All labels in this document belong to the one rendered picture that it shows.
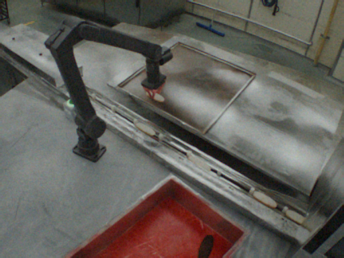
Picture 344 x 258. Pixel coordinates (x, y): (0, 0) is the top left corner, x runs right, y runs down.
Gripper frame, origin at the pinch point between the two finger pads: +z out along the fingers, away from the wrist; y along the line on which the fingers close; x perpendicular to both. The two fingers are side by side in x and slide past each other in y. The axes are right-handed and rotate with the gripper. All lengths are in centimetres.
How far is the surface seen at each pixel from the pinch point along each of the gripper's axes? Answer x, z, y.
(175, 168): 30.4, 1.4, 25.5
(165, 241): 45, 0, 50
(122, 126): 0.6, 1.0, 22.3
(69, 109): -23.0, -3.0, 31.4
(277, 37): -31, 135, -337
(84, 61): -63, 10, -8
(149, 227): 38, 0, 50
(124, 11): -210, 82, -181
